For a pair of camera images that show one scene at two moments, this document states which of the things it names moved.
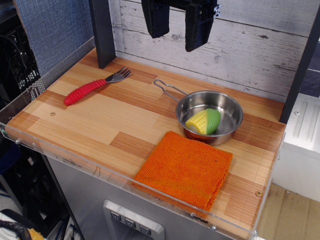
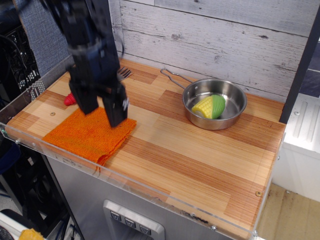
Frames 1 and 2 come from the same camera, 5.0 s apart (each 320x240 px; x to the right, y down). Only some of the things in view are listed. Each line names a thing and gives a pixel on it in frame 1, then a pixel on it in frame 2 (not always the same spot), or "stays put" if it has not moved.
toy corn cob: (205, 122) -> (210, 107)
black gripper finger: (157, 16) -> (116, 102)
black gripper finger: (199, 18) -> (85, 95)
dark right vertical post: (303, 66) stays put
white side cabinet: (297, 168) stays put
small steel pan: (209, 117) -> (212, 104)
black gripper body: (211, 4) -> (94, 63)
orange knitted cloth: (190, 172) -> (91, 136)
